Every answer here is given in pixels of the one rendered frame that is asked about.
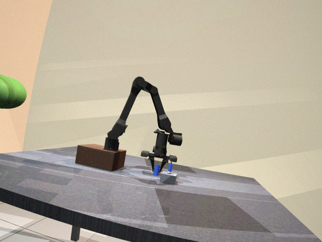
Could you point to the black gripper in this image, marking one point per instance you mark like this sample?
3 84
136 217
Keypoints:
159 152

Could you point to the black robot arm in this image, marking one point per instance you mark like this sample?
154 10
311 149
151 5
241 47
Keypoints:
112 141

